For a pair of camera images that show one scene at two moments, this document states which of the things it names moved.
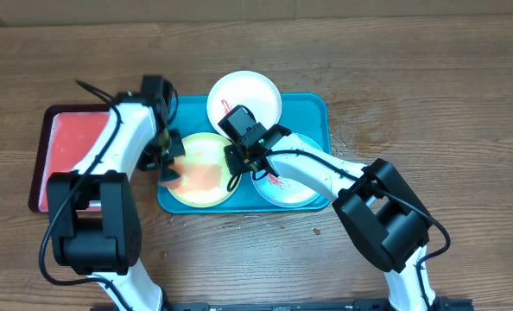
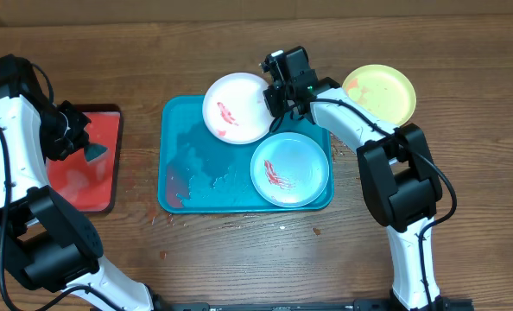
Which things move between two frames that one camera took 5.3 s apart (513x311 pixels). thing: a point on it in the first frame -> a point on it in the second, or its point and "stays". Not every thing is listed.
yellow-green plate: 206,172 -> 382,91
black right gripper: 234,156 -> 269,99
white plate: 245,88 stays
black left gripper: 176,149 -> 61,149
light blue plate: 289,189 stays
